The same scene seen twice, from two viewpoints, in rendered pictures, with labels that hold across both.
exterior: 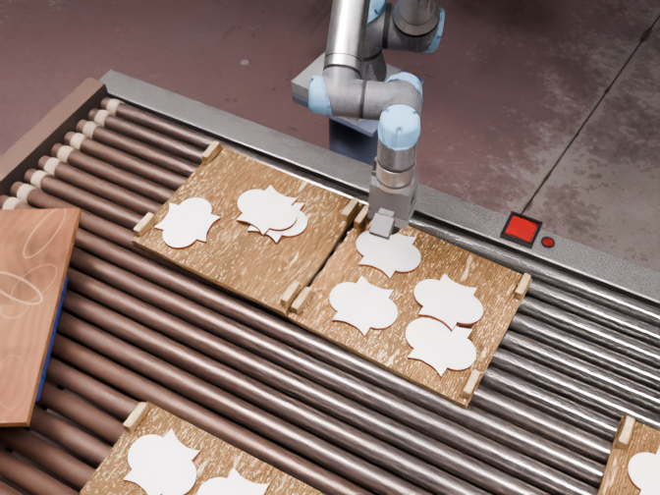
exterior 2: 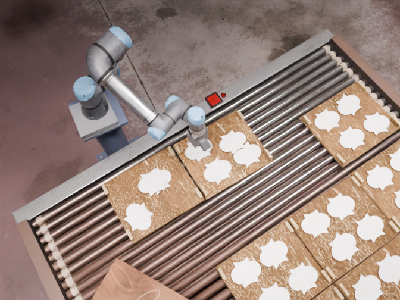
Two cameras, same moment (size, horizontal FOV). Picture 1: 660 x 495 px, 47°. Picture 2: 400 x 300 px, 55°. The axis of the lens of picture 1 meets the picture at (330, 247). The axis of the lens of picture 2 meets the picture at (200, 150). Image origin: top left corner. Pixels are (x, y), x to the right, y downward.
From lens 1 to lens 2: 0.97 m
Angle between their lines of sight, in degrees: 32
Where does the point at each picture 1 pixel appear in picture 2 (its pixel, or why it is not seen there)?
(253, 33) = not seen: outside the picture
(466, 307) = (238, 137)
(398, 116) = (195, 113)
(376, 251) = (197, 153)
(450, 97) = (65, 74)
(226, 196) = (133, 195)
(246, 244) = (163, 199)
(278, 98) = (8, 146)
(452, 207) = not seen: hidden behind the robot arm
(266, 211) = (153, 183)
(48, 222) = (116, 274)
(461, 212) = not seen: hidden behind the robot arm
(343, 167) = (144, 142)
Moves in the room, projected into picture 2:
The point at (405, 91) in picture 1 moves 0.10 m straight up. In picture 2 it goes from (180, 103) to (178, 91)
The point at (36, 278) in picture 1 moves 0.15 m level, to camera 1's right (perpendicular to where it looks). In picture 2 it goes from (146, 288) to (163, 257)
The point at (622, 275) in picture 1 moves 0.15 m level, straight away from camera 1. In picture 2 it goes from (249, 82) to (236, 63)
